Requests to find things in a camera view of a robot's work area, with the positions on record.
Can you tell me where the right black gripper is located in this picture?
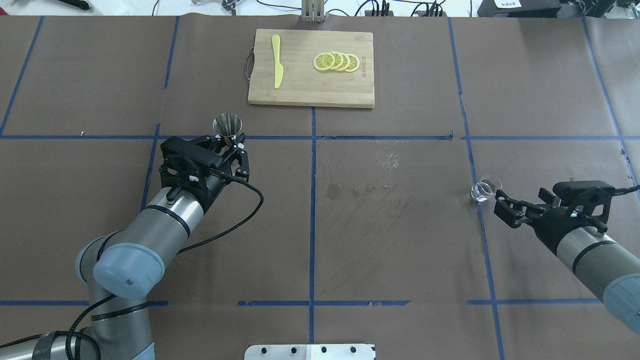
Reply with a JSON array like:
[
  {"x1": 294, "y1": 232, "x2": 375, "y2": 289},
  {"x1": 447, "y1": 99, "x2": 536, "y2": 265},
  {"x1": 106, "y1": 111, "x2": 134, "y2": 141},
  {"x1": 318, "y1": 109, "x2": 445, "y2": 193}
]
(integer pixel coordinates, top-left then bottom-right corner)
[{"x1": 494, "y1": 190, "x2": 608, "y2": 255}]

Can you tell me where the rear lemon slice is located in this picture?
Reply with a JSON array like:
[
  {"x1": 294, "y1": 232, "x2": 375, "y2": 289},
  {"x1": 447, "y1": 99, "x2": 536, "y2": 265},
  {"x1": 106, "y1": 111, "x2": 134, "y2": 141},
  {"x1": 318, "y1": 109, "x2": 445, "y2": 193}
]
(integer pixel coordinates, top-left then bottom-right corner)
[{"x1": 343, "y1": 54, "x2": 361, "y2": 73}]

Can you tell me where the yellow plastic knife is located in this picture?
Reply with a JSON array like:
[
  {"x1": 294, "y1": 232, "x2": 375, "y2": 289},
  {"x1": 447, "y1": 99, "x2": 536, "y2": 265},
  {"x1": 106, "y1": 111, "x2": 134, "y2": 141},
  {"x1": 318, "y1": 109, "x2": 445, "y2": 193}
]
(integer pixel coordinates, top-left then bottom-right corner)
[{"x1": 270, "y1": 34, "x2": 285, "y2": 90}]

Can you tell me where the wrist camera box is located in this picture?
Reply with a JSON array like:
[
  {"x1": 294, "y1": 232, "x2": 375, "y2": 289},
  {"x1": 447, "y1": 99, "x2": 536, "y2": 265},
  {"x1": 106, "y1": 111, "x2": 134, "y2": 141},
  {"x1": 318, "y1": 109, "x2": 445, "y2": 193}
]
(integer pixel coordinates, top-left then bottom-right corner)
[
  {"x1": 552, "y1": 180, "x2": 616, "y2": 223},
  {"x1": 160, "y1": 136, "x2": 223, "y2": 167}
]

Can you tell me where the small clear glass cup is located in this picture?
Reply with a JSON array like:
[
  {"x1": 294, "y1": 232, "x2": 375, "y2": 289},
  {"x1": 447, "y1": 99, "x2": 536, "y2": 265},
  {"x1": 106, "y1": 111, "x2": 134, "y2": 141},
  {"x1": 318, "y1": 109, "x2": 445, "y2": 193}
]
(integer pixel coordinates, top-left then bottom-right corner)
[{"x1": 470, "y1": 175, "x2": 503, "y2": 203}]

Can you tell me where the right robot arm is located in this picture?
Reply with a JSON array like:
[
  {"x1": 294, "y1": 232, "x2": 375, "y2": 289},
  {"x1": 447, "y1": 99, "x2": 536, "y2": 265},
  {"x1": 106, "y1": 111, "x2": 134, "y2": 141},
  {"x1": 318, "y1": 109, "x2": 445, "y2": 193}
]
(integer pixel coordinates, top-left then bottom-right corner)
[{"x1": 494, "y1": 180, "x2": 640, "y2": 333}]

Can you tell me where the steel double jigger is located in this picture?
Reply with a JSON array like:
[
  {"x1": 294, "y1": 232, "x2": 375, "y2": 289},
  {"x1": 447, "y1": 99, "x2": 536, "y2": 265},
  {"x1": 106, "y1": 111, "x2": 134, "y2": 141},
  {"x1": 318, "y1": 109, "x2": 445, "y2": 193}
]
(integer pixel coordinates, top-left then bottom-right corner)
[{"x1": 212, "y1": 112, "x2": 243, "y2": 148}]

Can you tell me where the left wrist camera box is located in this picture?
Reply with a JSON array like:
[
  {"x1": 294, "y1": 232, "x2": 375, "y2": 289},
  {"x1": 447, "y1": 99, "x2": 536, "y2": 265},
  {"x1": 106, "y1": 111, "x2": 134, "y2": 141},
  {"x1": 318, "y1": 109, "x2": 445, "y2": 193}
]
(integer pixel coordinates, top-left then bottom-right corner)
[{"x1": 160, "y1": 136, "x2": 223, "y2": 167}]

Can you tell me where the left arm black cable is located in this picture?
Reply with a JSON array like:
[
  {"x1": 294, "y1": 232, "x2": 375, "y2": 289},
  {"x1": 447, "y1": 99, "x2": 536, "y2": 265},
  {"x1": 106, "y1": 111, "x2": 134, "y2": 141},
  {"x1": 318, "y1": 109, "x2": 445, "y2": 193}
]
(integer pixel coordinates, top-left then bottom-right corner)
[{"x1": 65, "y1": 170, "x2": 265, "y2": 360}]

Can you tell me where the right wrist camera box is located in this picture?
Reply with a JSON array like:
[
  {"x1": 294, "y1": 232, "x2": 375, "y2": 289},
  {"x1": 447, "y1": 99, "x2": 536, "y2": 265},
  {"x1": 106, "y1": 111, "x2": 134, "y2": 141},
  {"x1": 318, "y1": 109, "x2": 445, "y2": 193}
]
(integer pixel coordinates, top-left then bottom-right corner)
[{"x1": 552, "y1": 180, "x2": 616, "y2": 223}]

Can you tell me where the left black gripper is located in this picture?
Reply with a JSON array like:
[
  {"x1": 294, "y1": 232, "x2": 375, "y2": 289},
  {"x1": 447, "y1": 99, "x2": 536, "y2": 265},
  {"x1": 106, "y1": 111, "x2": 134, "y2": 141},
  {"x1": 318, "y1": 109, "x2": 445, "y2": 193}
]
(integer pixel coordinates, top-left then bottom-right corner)
[{"x1": 158, "y1": 133, "x2": 250, "y2": 211}]

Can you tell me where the bamboo cutting board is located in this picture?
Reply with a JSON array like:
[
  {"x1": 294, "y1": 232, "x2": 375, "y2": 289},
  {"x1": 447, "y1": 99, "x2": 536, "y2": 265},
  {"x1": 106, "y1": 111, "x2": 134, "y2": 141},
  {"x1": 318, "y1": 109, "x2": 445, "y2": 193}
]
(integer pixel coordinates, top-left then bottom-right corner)
[{"x1": 247, "y1": 29, "x2": 375, "y2": 109}]

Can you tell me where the aluminium camera post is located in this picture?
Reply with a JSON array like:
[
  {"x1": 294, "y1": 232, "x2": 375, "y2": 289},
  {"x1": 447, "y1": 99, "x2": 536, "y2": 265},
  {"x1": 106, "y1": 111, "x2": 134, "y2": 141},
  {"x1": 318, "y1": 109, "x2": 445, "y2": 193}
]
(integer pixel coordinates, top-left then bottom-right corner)
[{"x1": 301, "y1": 0, "x2": 327, "y2": 23}]

